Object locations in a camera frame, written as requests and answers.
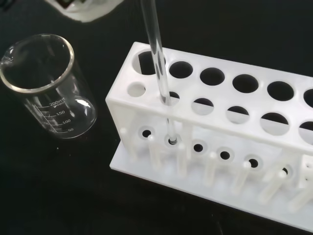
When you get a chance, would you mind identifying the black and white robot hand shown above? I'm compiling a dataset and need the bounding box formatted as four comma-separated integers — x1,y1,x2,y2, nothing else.
45,0,104,24

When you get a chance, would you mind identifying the white test tube rack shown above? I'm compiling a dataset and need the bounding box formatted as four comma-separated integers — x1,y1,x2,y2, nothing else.
105,41,313,232

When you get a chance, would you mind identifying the clear glass beaker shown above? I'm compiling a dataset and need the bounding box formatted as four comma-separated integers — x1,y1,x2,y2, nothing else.
0,33,97,140

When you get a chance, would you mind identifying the black bench cloth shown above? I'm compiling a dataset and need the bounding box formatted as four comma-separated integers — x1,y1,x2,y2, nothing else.
0,0,313,235

